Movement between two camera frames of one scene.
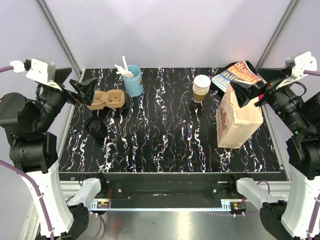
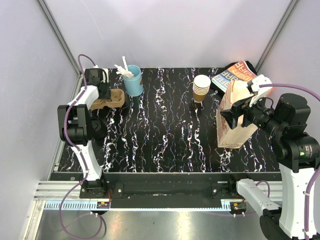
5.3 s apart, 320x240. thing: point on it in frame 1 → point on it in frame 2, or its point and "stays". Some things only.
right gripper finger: [244, 93] → [236, 108]
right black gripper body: [286, 101] → [265, 119]
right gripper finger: [269, 92] → [231, 115]
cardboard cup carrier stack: [112, 98] stays
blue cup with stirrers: [134, 85] stays
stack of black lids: [96, 128] stays
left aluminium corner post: [62, 36] stays
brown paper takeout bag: [235, 125] stays
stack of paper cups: [201, 87] stays
